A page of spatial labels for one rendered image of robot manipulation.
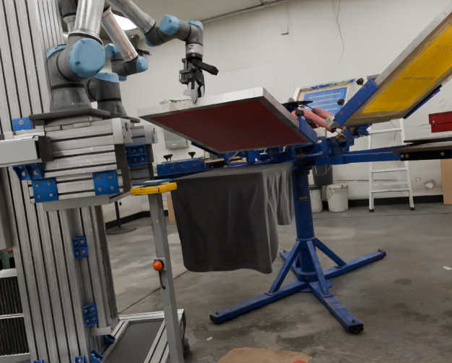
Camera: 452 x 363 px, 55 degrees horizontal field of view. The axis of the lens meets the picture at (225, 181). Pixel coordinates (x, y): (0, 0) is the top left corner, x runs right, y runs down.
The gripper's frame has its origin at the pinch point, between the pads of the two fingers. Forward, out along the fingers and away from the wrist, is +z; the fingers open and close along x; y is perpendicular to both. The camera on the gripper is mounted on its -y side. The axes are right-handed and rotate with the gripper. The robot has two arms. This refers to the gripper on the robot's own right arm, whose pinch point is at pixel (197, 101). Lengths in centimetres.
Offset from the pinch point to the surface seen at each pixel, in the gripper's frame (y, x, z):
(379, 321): -52, -115, 99
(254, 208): -17.8, -16.8, 43.4
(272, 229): -21, -29, 51
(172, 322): 10, 0, 88
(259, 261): -17, -24, 65
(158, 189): 5.8, 18.8, 38.8
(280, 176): -22, -39, 27
